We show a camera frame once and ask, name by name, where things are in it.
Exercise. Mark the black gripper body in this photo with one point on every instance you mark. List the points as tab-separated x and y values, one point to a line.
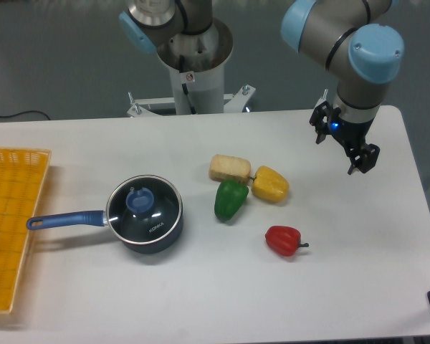
350	129

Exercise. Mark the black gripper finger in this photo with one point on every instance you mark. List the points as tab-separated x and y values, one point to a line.
363	158
318	120

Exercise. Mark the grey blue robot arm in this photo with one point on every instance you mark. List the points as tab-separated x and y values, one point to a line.
341	36

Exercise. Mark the yellow bell pepper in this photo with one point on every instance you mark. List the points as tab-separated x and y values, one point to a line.
269	185

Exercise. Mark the beige bread loaf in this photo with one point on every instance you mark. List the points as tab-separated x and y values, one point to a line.
224	167

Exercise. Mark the red bell pepper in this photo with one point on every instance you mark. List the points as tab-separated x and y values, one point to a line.
284	240

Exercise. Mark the green bell pepper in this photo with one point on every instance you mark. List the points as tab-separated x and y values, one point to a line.
230	197

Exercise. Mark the dark blue saucepan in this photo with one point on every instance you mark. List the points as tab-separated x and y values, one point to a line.
90	218

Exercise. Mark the yellow woven basket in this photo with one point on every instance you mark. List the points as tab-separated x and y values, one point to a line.
22	175

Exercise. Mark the white bracket with bolt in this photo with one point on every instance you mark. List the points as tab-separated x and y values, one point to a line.
322	98

